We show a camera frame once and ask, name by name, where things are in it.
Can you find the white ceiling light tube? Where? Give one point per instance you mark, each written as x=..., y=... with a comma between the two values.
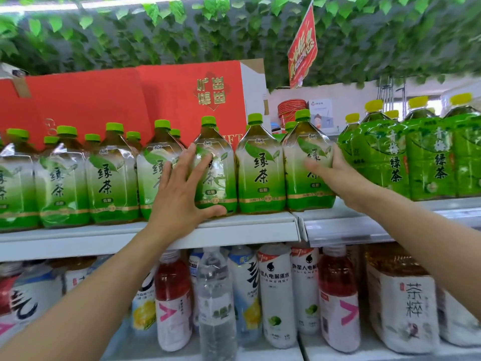
x=49, y=7

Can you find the clear water bottle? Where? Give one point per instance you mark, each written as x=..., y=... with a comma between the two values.
x=216, y=296

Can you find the red gift box gold print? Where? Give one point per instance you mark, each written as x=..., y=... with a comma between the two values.
x=176, y=93

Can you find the green cap tea bottle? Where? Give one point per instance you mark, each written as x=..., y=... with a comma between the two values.
x=300, y=193

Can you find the red hanging paper sign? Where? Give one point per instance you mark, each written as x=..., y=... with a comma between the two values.
x=302, y=52

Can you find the green artificial ivy leaves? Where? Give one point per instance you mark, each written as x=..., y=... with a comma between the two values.
x=112, y=45

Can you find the person's right forearm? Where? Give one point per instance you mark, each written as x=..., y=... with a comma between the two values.
x=424, y=236

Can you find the person's left hand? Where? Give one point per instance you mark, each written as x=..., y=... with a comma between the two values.
x=176, y=202

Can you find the blue label drink bottle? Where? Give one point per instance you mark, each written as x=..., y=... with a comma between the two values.
x=194, y=274

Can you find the row of yellow-capped green bottles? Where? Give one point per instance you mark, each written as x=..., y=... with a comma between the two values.
x=428, y=165

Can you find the white bottle lemon print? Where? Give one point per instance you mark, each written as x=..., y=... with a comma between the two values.
x=144, y=300
x=246, y=289

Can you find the white sign card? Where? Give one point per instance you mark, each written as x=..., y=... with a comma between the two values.
x=319, y=108

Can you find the person's left middle finger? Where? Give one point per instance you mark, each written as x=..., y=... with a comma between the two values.
x=189, y=161

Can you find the row of green tea bottles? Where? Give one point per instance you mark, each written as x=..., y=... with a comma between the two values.
x=259, y=176

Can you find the person's left forearm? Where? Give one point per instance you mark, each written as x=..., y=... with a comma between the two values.
x=90, y=296

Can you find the person's right thumb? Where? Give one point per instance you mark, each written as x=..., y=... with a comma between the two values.
x=318, y=169

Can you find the red drink bottle white label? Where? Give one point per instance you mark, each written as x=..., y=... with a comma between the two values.
x=340, y=304
x=173, y=296

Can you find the person's right hand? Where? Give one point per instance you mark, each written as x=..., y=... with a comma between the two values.
x=347, y=184

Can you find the wrapped pack white bottles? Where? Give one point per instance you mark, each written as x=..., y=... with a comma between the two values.
x=26, y=296

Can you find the white bottle lime print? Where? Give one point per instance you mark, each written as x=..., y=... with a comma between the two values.
x=277, y=296
x=306, y=289

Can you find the person's left thumb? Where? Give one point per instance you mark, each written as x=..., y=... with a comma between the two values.
x=212, y=211

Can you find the person's left little finger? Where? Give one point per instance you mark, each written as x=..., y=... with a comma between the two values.
x=164, y=187

